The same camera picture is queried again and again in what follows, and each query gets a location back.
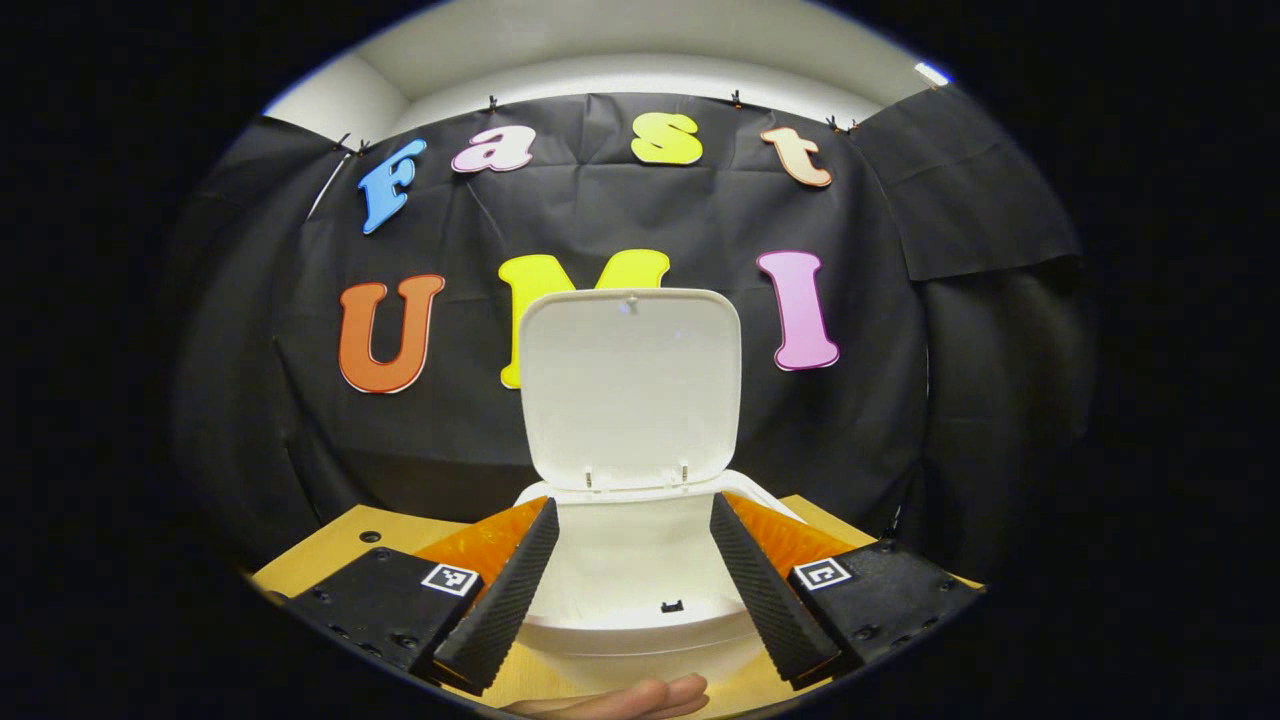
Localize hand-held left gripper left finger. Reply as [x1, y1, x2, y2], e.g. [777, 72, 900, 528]
[285, 497, 561, 693]

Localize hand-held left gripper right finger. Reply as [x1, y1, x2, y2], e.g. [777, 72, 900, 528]
[709, 492, 986, 691]

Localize white desktop garbage bin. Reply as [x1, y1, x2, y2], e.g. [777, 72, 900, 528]
[512, 288, 806, 693]

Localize black backdrop cloth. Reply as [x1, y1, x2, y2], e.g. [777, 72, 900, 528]
[170, 85, 1096, 581]

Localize wooden desktop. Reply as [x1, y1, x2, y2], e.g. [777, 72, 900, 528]
[250, 495, 986, 717]

